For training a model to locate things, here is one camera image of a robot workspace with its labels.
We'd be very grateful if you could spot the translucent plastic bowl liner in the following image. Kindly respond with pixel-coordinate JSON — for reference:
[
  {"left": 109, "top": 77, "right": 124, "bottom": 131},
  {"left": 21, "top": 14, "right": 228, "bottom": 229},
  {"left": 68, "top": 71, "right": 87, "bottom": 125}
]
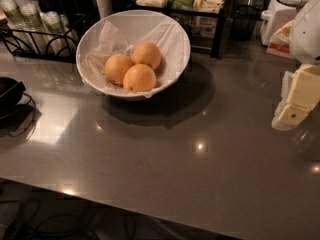
[{"left": 80, "top": 17, "right": 188, "bottom": 99}]

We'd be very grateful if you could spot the cream packet stack right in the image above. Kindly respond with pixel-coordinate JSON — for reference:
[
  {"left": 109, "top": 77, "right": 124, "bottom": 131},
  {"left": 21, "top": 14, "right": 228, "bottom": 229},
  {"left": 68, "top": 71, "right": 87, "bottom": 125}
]
[{"left": 193, "top": 0, "right": 224, "bottom": 14}]

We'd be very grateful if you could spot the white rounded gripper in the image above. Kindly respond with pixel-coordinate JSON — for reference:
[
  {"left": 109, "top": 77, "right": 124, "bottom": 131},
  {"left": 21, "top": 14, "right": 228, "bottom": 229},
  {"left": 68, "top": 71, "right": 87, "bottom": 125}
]
[{"left": 271, "top": 0, "right": 320, "bottom": 131}]

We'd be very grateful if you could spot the black wire cup rack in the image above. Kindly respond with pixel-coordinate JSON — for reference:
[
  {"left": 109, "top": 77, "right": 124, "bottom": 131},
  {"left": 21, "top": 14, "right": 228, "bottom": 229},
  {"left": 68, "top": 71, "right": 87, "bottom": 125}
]
[{"left": 0, "top": 14, "right": 85, "bottom": 63}]

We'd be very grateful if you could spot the green packet stack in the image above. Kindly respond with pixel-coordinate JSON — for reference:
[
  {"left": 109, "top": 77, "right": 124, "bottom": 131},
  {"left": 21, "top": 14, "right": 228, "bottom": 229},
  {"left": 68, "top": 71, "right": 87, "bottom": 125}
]
[{"left": 166, "top": 0, "right": 194, "bottom": 11}]

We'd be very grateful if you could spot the paper cup stack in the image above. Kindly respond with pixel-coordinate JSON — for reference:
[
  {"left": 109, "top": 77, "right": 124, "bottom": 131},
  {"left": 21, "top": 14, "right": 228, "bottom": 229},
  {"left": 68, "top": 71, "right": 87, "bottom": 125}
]
[
  {"left": 20, "top": 3, "right": 46, "bottom": 54},
  {"left": 0, "top": 0, "right": 25, "bottom": 30},
  {"left": 42, "top": 11, "right": 71, "bottom": 58}
]

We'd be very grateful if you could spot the white appliance with lid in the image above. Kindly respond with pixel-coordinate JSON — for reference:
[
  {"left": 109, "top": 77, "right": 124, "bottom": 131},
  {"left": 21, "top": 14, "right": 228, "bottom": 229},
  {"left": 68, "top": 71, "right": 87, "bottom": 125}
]
[{"left": 260, "top": 0, "right": 309, "bottom": 46}]

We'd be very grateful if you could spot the left paper cup stack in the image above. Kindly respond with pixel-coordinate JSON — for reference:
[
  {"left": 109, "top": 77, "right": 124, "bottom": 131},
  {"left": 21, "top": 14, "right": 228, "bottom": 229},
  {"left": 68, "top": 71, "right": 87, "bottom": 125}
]
[{"left": 0, "top": 0, "right": 25, "bottom": 30}]

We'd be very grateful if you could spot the black floor cable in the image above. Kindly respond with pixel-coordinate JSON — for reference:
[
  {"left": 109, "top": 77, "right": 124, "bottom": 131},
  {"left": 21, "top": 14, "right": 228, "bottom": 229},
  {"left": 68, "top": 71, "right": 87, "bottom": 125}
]
[{"left": 0, "top": 197, "right": 141, "bottom": 240}]

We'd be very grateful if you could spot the right paper cup stack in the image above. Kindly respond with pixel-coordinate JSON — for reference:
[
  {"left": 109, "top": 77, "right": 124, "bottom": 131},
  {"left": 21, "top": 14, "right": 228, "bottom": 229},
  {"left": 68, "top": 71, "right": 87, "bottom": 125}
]
[{"left": 42, "top": 11, "right": 71, "bottom": 58}]

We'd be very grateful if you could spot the white cylindrical container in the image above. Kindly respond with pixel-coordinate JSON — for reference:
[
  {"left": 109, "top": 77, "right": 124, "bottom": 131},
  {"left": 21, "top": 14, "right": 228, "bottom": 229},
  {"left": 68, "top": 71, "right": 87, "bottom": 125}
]
[{"left": 91, "top": 0, "right": 114, "bottom": 20}]

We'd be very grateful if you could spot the middle paper cup stack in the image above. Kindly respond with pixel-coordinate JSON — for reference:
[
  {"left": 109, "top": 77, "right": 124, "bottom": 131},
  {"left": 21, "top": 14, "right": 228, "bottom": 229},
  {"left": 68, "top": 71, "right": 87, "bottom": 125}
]
[{"left": 20, "top": 3, "right": 46, "bottom": 54}]

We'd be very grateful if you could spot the white bowl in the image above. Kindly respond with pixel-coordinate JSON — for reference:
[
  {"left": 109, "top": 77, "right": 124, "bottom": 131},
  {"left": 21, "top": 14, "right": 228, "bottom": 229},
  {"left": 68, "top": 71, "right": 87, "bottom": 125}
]
[{"left": 75, "top": 9, "right": 192, "bottom": 102}]

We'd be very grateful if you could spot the black pan on stand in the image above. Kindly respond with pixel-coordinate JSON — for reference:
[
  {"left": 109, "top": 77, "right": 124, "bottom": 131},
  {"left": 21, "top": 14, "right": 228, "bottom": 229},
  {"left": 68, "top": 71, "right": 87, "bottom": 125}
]
[{"left": 0, "top": 77, "right": 36, "bottom": 137}]

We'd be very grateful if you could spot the black wire basket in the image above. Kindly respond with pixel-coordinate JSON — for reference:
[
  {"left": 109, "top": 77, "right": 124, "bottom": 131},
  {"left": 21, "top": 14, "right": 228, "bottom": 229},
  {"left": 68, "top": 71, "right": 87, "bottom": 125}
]
[{"left": 230, "top": 5, "right": 261, "bottom": 41}]

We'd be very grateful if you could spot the orange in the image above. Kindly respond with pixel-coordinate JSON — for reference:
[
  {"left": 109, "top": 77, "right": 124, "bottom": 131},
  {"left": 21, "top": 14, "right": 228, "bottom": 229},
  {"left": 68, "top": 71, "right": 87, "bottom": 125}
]
[
  {"left": 123, "top": 64, "right": 157, "bottom": 93},
  {"left": 105, "top": 53, "right": 134, "bottom": 85},
  {"left": 132, "top": 42, "right": 162, "bottom": 70}
]

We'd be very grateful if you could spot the black condiment shelf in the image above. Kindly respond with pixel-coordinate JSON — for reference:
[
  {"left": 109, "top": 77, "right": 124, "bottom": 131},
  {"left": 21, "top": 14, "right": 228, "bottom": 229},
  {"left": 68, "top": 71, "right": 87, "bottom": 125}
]
[{"left": 112, "top": 0, "right": 230, "bottom": 58}]

